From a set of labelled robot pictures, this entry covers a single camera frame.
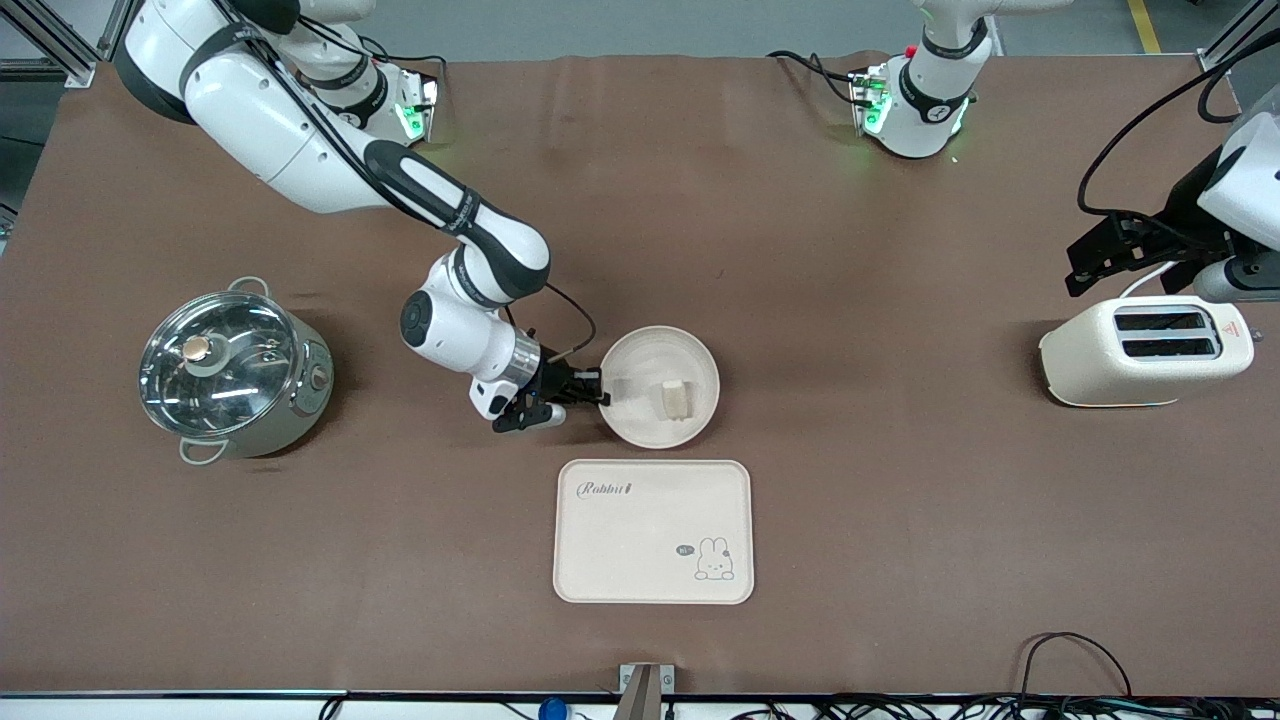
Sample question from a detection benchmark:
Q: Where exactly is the cream round plate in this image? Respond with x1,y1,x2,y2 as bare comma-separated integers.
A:
597,325,721,450

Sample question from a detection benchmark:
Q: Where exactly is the cream two-slot toaster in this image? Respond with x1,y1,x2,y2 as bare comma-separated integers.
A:
1038,294,1257,409

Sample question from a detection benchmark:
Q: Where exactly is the cream rabbit print tray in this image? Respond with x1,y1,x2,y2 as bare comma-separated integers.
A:
553,458,754,606

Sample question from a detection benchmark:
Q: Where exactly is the yellow floor tape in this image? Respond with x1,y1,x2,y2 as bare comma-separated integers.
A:
1127,0,1163,56

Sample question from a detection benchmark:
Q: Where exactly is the cream electric cooking pot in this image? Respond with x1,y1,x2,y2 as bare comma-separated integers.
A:
138,277,336,467

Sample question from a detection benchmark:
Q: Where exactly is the brown table cover cloth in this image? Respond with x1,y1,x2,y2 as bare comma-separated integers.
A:
0,50,1280,699

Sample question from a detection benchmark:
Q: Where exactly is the glass pot lid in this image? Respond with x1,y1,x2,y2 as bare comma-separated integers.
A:
138,291,300,440

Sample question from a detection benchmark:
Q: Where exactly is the white toaster power cord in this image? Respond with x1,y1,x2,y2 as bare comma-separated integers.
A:
1117,259,1178,300

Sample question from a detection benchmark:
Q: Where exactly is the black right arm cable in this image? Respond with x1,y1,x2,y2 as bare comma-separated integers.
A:
210,0,601,366

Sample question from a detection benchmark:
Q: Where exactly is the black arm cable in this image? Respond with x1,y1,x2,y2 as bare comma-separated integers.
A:
1076,25,1280,218
210,0,601,366

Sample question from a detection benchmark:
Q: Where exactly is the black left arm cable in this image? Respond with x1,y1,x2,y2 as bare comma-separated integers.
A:
1076,25,1280,218

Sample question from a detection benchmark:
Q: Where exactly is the aluminium frame profile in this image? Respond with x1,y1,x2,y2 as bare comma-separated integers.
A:
0,0,137,90
1194,0,1280,77

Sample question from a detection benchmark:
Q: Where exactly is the grey metal camera bracket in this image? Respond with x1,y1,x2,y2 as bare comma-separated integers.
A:
617,662,677,720

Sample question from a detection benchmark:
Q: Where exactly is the black right base cable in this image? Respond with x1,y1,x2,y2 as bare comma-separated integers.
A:
355,38,449,77

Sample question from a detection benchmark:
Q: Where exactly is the black base cable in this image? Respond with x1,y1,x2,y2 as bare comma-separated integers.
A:
355,38,449,77
767,49,864,107

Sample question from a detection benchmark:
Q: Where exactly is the black left base cable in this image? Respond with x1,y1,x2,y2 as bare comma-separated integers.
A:
767,49,864,107

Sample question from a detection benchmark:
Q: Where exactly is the black looped floor cable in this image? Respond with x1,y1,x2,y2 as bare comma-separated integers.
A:
1019,631,1134,702

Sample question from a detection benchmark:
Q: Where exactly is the black cable bundle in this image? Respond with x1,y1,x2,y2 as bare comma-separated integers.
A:
730,693,1280,720

